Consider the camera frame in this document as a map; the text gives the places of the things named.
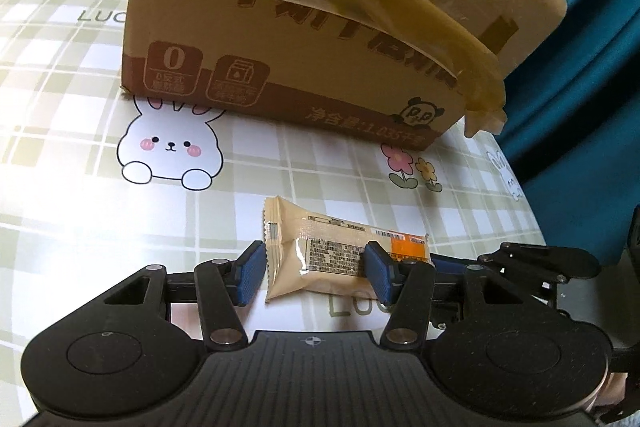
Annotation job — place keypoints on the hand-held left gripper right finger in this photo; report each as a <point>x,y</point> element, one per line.
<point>377,272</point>

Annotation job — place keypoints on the person's right hand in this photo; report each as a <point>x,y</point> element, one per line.
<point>611,389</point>

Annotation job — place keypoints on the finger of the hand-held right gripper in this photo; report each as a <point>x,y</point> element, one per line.
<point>545,262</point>

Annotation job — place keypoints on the teal curtain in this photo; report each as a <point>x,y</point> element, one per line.
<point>590,82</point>

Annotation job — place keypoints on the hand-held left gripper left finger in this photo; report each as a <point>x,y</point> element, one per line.
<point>250,272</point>

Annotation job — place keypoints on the beige snack bar packet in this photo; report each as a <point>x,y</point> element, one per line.
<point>320,252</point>

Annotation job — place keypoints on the cardboard box with plastic liner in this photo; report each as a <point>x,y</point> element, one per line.
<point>300,32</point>

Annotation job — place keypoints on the checked cartoon tablecloth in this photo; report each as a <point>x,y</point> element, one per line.
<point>75,182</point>

